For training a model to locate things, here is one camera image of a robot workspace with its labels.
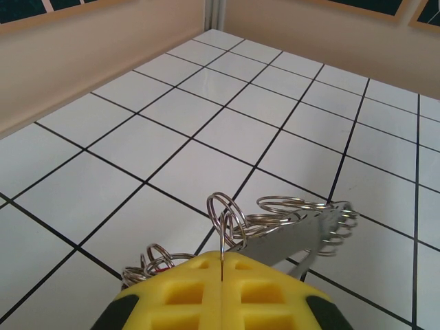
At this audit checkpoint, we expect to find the aluminium corner post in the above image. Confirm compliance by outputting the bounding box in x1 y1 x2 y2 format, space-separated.
204 0 226 32

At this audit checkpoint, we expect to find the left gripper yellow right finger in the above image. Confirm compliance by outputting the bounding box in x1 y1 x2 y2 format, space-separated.
219 252 351 330

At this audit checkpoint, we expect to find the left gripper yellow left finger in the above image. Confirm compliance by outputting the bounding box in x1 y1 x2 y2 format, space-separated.
91 250 223 330

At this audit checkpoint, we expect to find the metal key plate with rings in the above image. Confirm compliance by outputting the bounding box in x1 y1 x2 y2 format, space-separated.
122 191 361 286

